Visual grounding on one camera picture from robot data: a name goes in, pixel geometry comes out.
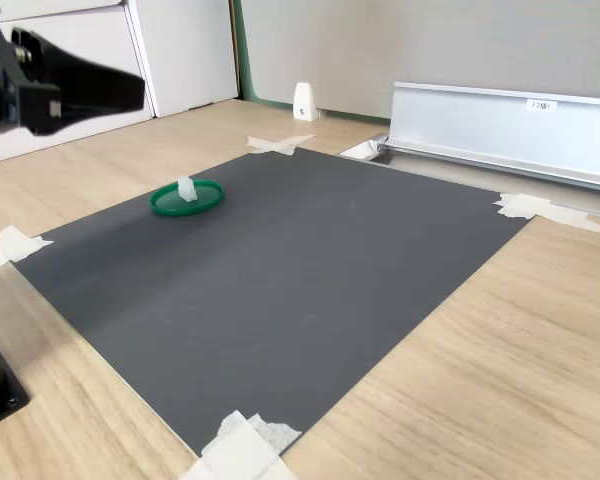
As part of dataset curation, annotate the small white plastic terminal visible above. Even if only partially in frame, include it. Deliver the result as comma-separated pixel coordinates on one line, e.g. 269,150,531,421
177,175,199,203

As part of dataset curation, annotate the round green lid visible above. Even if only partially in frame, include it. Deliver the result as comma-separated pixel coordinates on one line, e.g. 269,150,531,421
148,178,226,218

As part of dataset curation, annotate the white cabinet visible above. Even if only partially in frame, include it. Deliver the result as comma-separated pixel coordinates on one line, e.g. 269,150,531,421
0,0,241,168

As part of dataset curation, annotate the white tape cross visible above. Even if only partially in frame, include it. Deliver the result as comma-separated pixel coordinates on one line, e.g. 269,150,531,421
246,133,318,156
0,224,55,276
493,192,600,235
177,409,304,480

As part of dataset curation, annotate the small white partition foot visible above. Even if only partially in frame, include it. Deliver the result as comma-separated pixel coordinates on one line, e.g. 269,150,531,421
292,82,316,122

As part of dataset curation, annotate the dark grey mat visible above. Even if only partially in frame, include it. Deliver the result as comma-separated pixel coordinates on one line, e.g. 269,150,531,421
10,146,537,459

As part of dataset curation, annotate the silver cable duct flap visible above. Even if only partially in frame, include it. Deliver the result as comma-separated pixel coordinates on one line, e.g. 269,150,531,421
382,81,600,194

